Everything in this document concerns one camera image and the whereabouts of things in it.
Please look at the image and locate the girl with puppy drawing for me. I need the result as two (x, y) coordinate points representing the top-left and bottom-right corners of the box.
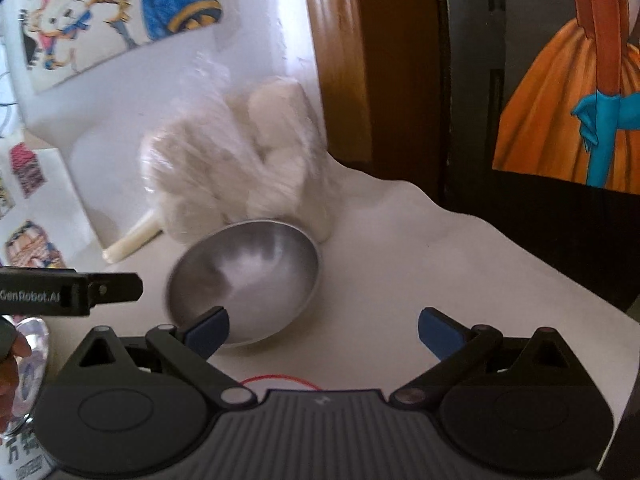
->
(15, 0), (224, 93)

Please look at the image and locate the steel round bowl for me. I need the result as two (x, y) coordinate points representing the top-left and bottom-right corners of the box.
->
(165, 220), (322, 348)

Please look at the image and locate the white printed tablecloth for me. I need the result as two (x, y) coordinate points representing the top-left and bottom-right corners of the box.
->
(0, 148), (634, 480)

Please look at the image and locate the orange dress girl painting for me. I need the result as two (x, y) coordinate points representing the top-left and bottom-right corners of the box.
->
(439, 0), (640, 321)

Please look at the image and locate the plastic bag of buns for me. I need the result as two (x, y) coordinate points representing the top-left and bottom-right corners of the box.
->
(140, 54), (335, 245)

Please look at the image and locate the brown wooden door frame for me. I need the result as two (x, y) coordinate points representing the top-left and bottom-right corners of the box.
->
(306, 0), (442, 188)

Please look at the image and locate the cream rolled paper stick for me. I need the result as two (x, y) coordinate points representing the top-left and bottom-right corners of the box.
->
(102, 210), (162, 264)

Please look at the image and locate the colourful houses drawing paper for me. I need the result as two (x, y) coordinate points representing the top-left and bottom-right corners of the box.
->
(0, 126), (104, 272)

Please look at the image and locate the small steel plate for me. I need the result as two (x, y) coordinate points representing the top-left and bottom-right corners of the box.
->
(1, 315), (50, 438)

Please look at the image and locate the person's left hand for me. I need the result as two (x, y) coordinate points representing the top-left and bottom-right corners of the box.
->
(0, 318), (32, 432)

